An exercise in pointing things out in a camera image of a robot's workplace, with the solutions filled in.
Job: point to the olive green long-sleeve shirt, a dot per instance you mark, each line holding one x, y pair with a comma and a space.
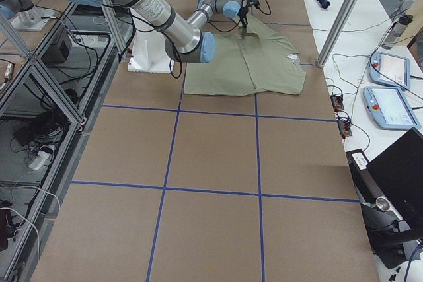
246, 63

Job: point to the aluminium frame post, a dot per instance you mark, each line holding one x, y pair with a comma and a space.
335, 31

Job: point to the orange connector board lower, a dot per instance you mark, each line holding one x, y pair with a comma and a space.
344, 126

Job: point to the white power strip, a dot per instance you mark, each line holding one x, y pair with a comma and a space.
43, 157

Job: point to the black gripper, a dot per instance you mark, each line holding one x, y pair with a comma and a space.
243, 13

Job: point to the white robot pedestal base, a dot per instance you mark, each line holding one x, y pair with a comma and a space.
148, 54

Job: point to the clear water bottle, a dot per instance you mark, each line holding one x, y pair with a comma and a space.
396, 31

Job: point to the white paper hang tag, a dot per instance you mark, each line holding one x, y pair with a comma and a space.
293, 57

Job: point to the aluminium frame rail structure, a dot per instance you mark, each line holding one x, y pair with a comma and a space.
52, 104

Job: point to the black camera stand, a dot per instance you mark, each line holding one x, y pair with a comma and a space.
392, 239

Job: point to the teach pendant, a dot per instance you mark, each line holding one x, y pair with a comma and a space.
390, 70
390, 109

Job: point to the black monitor laptop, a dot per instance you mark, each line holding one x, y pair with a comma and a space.
392, 181

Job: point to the orange connector board upper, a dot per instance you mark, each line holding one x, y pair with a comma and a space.
337, 102

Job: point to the lower teach pendant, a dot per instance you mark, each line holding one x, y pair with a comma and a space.
390, 109

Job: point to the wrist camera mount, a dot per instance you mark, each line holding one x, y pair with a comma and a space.
254, 3

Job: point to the black power box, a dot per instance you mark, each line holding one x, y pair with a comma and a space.
58, 51

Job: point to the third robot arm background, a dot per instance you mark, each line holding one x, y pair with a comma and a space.
25, 15

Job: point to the upper teach pendant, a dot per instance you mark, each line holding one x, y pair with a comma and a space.
390, 70

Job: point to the orange connector board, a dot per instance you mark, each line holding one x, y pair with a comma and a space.
344, 126
337, 102

